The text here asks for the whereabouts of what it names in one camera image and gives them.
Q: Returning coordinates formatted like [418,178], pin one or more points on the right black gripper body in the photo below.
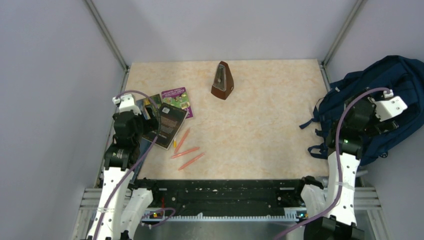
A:
[370,128]

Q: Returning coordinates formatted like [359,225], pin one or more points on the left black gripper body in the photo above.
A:
[145,126]

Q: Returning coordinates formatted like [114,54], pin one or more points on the navy blue backpack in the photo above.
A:
[404,76]

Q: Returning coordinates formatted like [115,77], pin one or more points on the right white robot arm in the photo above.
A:
[331,209]

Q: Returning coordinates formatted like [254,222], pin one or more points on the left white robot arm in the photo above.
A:
[113,219]

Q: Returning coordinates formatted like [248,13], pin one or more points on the dark brown paperback book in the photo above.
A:
[171,121]

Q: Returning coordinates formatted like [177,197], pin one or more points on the purple green picture book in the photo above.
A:
[178,97]

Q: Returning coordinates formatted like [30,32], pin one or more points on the middle orange pen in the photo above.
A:
[177,155]

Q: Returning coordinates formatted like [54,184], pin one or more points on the lower orange pen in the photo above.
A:
[191,161]

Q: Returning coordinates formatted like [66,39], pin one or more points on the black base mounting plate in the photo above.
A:
[225,198]

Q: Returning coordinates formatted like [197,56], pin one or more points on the brown wooden metronome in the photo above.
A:
[223,83]

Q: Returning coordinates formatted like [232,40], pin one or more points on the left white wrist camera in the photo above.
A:
[127,103]

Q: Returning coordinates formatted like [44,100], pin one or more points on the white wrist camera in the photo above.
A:
[390,107]
[127,103]

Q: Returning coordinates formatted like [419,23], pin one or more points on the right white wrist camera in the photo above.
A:
[390,107]

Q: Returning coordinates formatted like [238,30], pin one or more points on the aluminium frame rail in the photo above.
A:
[368,210]

